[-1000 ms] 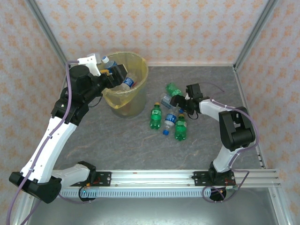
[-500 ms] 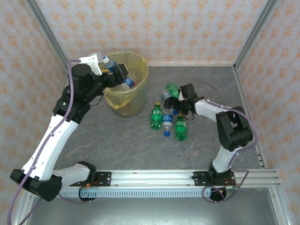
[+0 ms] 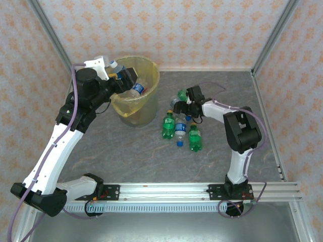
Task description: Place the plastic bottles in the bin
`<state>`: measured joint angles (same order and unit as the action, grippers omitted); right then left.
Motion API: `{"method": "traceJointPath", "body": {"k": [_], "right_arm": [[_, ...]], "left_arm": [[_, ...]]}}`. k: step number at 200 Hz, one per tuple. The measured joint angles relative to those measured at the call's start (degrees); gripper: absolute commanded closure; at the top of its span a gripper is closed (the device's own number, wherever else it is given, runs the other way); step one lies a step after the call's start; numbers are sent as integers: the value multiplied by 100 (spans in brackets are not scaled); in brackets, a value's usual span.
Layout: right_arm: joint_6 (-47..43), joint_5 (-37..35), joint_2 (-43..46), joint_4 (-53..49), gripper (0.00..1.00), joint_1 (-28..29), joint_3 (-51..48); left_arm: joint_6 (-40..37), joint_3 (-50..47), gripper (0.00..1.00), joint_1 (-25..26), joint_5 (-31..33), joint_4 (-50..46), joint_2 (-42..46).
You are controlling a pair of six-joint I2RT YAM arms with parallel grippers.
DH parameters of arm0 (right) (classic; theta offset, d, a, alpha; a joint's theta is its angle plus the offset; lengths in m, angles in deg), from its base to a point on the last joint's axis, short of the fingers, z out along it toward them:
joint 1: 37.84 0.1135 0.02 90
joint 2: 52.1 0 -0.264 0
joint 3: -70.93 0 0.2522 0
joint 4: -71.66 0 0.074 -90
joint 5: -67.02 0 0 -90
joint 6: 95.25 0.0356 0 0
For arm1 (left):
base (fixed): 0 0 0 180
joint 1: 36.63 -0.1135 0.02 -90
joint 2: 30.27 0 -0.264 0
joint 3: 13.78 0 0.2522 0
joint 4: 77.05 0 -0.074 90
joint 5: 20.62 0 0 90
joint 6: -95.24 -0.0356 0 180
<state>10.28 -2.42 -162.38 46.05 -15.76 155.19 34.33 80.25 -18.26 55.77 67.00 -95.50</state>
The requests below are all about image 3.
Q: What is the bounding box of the crushed bottle pale blue label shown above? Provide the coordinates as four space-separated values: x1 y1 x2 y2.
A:
170 97 192 121

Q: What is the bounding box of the grey slotted cable duct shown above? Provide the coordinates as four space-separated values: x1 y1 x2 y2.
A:
37 203 256 213

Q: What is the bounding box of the blue label bottle white cap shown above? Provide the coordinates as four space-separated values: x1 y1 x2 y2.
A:
110 59 148 98

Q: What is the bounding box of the aluminium side rail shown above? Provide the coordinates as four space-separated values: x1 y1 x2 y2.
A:
64 72 79 106
251 72 290 182

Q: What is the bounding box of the grey metal sheet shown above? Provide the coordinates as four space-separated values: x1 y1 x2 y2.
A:
27 211 303 242

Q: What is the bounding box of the yellow plastic bin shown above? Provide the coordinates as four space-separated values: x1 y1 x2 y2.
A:
107 55 160 128

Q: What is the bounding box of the aluminium frame post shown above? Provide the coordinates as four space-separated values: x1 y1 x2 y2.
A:
251 0 301 76
27 0 78 78

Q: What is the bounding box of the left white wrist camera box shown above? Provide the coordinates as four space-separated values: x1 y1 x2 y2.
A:
84 54 112 82

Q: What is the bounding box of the aluminium frame leg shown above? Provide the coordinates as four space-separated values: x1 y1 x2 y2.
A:
14 203 38 242
290 201 316 242

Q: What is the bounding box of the aluminium front extrusion rail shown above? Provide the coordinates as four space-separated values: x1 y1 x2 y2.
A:
26 181 303 203

